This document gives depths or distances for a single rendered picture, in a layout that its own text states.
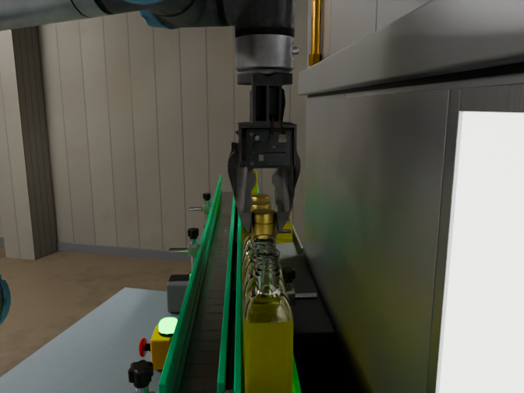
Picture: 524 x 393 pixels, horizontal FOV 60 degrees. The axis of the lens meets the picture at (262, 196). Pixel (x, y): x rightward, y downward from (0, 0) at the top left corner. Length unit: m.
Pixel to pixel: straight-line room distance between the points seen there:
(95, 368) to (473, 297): 0.90
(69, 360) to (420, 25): 0.98
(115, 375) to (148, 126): 3.00
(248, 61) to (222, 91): 3.07
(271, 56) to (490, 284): 0.37
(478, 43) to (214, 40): 3.39
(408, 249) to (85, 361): 0.86
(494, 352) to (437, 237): 0.10
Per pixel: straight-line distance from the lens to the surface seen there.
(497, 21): 0.33
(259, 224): 0.63
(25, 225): 4.37
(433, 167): 0.38
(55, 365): 1.15
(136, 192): 4.03
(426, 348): 0.41
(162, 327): 1.03
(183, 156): 3.78
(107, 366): 1.11
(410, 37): 0.47
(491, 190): 0.31
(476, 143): 0.33
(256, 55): 0.57
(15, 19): 0.56
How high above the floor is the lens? 1.31
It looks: 11 degrees down
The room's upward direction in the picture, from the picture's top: straight up
